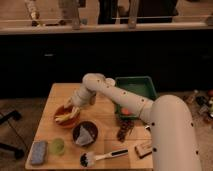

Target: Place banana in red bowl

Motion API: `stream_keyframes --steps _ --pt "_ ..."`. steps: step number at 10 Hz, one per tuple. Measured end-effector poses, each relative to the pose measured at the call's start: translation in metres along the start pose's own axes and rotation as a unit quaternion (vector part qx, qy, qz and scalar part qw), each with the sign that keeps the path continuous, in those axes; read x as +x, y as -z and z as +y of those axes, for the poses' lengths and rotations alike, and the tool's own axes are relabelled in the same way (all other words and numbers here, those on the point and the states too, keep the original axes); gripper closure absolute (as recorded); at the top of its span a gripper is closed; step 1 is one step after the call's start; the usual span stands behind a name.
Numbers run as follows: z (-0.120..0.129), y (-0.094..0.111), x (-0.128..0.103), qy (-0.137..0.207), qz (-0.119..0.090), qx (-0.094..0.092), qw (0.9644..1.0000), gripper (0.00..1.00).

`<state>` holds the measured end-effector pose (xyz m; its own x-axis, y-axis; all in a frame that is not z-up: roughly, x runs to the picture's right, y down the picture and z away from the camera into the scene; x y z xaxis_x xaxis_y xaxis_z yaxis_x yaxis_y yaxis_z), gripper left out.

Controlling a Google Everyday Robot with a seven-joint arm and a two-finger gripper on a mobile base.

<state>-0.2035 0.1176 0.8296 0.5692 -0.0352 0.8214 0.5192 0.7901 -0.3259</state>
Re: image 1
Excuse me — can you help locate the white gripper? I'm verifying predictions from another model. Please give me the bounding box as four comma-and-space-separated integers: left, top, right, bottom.
70, 86, 96, 107

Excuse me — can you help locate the yellow banana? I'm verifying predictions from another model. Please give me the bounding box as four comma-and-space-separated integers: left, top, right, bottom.
55, 106, 80, 123

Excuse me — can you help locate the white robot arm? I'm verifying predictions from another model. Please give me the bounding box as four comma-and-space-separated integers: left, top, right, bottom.
71, 73, 202, 171

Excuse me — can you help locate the red bowl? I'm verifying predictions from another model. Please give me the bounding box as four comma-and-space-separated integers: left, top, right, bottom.
54, 106, 80, 128

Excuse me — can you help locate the dark brown bowl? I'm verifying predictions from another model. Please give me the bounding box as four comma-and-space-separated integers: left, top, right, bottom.
72, 121, 98, 147

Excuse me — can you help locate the grey cloth in bowl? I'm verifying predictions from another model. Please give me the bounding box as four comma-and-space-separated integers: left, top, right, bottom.
75, 127, 93, 146

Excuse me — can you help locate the orange carrot toy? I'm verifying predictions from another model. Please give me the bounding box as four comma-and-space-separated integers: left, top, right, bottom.
121, 108, 131, 116

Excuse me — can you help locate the brown grape bunch toy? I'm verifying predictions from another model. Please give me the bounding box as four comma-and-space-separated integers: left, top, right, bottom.
117, 120, 134, 142

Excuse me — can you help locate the green plastic cup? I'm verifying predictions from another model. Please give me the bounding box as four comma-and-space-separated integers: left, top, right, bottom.
49, 138, 64, 155

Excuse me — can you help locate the green plastic bin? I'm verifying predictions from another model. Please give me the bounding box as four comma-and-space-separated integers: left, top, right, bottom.
115, 76, 157, 120

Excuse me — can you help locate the white dish brush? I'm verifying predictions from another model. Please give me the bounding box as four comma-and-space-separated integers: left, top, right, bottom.
80, 149, 128, 167

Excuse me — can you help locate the blue grey sponge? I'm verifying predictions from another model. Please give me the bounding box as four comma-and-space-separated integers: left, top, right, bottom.
30, 141, 47, 165

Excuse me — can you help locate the small wooden block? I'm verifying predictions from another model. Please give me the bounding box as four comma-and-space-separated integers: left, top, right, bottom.
135, 141, 152, 159

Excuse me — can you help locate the black chair base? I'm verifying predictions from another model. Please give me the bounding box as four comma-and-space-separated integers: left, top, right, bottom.
0, 109, 26, 160

